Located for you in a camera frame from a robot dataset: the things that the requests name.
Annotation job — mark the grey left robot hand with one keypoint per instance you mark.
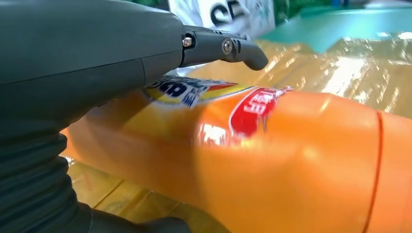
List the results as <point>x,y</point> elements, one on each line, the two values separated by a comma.
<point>80,48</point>

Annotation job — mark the yellow detergent bottle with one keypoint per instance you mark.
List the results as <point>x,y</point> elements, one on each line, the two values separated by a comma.
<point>289,160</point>

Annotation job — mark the green table board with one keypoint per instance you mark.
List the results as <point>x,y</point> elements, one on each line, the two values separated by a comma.
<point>322,25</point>

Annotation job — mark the person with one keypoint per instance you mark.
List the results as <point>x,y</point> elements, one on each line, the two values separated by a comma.
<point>199,13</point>

